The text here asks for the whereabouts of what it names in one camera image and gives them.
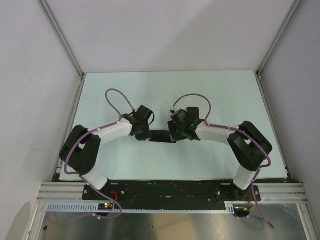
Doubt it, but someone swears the right controller board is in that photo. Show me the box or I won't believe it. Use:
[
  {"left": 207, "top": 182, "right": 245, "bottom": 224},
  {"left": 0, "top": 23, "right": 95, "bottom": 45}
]
[{"left": 234, "top": 204, "right": 253, "bottom": 218}]

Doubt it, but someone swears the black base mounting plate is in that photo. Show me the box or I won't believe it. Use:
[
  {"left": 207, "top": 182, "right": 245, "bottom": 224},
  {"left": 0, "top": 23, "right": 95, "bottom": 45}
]
[{"left": 82, "top": 180, "right": 261, "bottom": 210}]

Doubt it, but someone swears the corner aluminium post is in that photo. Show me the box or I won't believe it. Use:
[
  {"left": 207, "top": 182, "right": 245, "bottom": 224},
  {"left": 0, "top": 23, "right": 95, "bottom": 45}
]
[
  {"left": 255, "top": 0, "right": 305, "bottom": 80},
  {"left": 37, "top": 0, "right": 85, "bottom": 80}
]

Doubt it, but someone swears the controller board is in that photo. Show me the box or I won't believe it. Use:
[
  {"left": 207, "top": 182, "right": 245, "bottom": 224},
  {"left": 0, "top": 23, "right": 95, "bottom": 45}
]
[
  {"left": 97, "top": 203, "right": 114, "bottom": 211},
  {"left": 234, "top": 204, "right": 253, "bottom": 218}
]

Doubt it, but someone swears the grey slotted cable duct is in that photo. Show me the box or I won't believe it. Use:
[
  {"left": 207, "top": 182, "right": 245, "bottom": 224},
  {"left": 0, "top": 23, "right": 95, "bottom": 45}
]
[{"left": 46, "top": 202, "right": 235, "bottom": 214}]

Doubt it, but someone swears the left controller board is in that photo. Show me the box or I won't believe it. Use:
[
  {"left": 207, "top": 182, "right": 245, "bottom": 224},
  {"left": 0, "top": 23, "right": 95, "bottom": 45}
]
[{"left": 97, "top": 203, "right": 114, "bottom": 211}]

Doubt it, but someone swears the left back corner aluminium post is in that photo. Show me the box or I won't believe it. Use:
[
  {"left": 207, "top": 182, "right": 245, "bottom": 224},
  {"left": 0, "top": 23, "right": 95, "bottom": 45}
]
[{"left": 37, "top": 0, "right": 85, "bottom": 80}]

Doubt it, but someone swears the front aluminium frame rail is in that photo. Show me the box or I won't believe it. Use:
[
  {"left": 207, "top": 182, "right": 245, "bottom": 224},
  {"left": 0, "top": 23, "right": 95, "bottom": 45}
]
[{"left": 37, "top": 182, "right": 309, "bottom": 204}]

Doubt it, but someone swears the right back corner aluminium post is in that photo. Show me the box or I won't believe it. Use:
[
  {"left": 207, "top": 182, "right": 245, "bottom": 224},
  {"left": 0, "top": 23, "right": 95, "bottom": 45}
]
[{"left": 255, "top": 0, "right": 305, "bottom": 80}]

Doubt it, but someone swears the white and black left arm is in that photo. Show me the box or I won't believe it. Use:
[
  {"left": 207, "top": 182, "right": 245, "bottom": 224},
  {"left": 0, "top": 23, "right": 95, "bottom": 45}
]
[{"left": 59, "top": 105, "right": 155, "bottom": 200}]

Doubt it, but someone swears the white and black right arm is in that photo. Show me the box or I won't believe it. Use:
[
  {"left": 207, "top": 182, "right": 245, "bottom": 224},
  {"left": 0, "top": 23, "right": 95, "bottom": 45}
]
[{"left": 168, "top": 107, "right": 273, "bottom": 201}]

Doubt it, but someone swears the lilac phone case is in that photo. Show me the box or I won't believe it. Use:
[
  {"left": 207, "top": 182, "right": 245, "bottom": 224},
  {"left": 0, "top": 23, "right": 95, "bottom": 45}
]
[{"left": 149, "top": 129, "right": 178, "bottom": 144}]

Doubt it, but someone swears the purple smartphone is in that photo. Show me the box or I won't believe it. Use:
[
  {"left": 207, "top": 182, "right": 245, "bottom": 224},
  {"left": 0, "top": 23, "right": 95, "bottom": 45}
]
[{"left": 186, "top": 107, "right": 200, "bottom": 120}]

